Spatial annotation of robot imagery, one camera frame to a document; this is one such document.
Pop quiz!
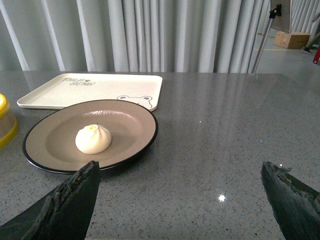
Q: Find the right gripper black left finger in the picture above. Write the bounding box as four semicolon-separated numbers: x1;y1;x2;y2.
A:
0;161;100;240

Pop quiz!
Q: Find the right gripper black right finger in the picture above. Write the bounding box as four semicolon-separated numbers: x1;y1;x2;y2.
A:
261;161;320;240

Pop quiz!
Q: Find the white steamed bun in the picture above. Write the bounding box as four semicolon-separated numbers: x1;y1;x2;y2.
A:
75;124;112;155

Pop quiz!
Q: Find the brown plate with black rim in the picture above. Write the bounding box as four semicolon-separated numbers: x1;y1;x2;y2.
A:
22;100;158;174

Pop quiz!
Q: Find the white bear serving tray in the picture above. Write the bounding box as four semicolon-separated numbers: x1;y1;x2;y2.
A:
17;73;163;111

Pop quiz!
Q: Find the yellow-rimmed wooden steamer basket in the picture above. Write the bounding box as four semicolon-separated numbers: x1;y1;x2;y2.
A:
0;94;19;149

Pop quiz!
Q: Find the cardboard box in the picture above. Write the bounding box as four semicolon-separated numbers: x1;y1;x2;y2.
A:
273;31;311;49

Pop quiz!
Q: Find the grey pleated curtain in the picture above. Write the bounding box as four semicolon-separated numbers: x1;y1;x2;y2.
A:
0;0;264;73

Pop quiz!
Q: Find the metal stand pole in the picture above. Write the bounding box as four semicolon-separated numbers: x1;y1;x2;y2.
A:
251;4;282;74

